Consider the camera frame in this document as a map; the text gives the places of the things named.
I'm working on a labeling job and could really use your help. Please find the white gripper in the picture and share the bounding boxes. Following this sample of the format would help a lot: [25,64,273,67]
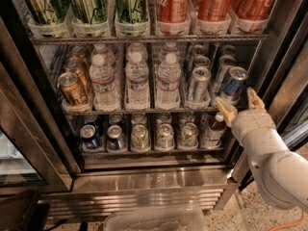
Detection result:
[216,87,289,160]

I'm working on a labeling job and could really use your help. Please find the red bull can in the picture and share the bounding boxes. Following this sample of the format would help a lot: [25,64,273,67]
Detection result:
[212,55,237,93]
[220,66,248,102]
[186,55,211,80]
[212,44,238,67]
[187,66,211,103]
[184,43,207,69]

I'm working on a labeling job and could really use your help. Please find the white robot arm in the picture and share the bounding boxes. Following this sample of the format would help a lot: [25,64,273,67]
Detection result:
[216,88,308,213]

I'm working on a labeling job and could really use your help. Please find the right green soda can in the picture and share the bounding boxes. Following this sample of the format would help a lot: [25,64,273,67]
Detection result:
[178,122,198,148]

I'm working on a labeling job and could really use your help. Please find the middle green soda can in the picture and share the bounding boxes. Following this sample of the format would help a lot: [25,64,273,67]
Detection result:
[156,123,174,151]

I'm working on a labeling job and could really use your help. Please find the right Coca-Cola can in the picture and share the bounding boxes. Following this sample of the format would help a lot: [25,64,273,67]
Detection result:
[237,0,274,21]

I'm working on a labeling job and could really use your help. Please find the coca-cola can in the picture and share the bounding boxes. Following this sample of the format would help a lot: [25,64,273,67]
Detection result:
[155,0,189,23]
[237,0,274,21]
[197,0,231,22]

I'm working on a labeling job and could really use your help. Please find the middle Coca-Cola can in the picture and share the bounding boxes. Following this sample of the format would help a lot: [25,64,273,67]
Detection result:
[197,0,231,22]

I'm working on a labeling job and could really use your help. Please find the left Coca-Cola can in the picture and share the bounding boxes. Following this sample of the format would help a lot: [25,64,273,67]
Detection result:
[155,0,189,23]

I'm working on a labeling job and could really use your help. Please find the blue pepsi can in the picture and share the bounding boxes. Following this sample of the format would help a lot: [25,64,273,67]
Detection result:
[80,124,101,149]
[107,125,127,152]

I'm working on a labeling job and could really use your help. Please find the stainless steel fridge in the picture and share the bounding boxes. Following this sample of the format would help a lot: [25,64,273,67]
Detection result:
[0,0,308,219]

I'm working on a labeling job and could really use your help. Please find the right green LaCroix can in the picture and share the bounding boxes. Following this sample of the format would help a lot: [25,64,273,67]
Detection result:
[115,0,147,24]

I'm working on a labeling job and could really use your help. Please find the green lacroix can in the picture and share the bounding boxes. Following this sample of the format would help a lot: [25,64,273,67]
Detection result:
[115,0,147,24]
[70,0,108,25]
[25,0,69,25]

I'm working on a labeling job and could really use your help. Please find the left blue Pepsi can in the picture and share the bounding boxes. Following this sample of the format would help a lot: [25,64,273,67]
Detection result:
[80,124,101,149]

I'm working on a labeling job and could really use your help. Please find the gold can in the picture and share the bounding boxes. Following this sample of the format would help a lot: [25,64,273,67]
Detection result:
[64,58,90,93]
[58,72,89,106]
[69,45,89,64]

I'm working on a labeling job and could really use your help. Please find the rear gold can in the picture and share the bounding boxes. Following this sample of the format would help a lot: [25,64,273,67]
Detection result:
[69,45,89,64]

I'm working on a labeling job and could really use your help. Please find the front gold can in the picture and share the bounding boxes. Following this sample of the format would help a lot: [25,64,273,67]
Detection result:
[58,72,89,106]

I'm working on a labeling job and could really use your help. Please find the middle green LaCroix can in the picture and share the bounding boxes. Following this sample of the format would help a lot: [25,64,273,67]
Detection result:
[70,0,108,25]

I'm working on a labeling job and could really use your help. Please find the left green LaCroix can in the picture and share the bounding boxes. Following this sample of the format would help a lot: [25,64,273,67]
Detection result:
[25,0,69,25]

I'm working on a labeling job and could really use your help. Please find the brown juice bottle white cap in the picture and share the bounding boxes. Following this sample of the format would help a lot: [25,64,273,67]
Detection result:
[200,112,226,149]

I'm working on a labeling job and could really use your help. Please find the front right water bottle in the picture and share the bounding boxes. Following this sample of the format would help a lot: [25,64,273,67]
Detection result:
[156,53,182,110]

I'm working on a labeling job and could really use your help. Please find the water bottle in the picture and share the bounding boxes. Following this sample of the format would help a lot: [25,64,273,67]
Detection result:
[156,53,182,110]
[158,42,180,63]
[126,42,148,61]
[125,52,150,110]
[91,44,116,67]
[90,54,119,112]

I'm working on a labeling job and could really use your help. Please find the rear right water bottle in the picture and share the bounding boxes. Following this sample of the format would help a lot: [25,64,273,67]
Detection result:
[158,42,180,63]

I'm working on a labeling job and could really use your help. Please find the front middle water bottle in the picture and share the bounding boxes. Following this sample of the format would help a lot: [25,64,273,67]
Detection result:
[125,52,150,110]

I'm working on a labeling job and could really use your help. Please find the rear middle water bottle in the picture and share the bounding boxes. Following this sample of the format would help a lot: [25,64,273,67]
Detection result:
[126,42,148,61]

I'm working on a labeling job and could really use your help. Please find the clear plastic bin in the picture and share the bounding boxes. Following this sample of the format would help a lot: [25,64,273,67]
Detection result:
[104,207,207,231]

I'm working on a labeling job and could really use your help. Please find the front left water bottle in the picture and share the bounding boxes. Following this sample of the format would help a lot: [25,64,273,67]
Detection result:
[90,54,119,112]

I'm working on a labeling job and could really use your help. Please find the rear left water bottle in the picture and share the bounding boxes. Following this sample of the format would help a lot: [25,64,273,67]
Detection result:
[91,44,116,67]

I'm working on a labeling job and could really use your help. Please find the orange cable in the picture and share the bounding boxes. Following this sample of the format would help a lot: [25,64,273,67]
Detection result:
[269,211,306,231]

